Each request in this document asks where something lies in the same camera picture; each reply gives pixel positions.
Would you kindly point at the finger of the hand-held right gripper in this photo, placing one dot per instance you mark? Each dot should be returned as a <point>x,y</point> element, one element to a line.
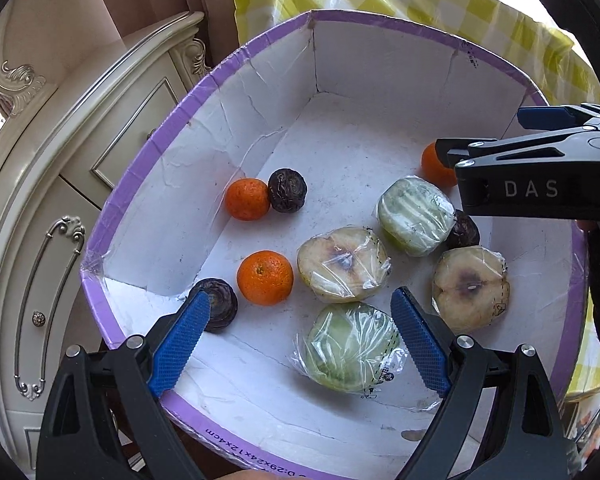
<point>545,117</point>
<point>480,149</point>

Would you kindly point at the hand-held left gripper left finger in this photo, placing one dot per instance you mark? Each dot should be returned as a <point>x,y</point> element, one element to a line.
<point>180,345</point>

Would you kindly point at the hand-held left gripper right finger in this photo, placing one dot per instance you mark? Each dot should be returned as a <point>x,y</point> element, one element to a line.
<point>420,345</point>

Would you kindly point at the orange tangerine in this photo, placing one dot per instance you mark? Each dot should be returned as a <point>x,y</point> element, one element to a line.
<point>435,167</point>
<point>246,200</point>
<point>265,277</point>

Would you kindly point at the dark wrinkled passion fruit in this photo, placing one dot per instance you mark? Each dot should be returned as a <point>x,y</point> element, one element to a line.
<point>464,232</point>
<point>287,190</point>
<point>222,302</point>

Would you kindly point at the plastic-wrapped green fruit half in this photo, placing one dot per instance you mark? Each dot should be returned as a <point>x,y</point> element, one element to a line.
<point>347,345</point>
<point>415,215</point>

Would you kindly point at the plastic-wrapped browned apple half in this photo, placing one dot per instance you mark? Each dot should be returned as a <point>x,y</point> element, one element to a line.
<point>470,287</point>
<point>340,265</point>

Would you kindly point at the purple-rimmed white cardboard box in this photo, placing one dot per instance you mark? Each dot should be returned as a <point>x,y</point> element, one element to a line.
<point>340,135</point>

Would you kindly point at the person's right hand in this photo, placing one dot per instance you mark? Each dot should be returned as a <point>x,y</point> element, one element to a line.
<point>588,225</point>

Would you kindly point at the colourful printed carton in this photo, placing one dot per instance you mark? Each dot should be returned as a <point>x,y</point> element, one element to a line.
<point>587,425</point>

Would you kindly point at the cream ornate cabinet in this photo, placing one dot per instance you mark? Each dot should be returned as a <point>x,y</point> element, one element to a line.
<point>55,160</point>

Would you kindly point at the cream ornate mirror frame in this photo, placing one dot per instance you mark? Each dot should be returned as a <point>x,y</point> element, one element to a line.
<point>22,77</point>

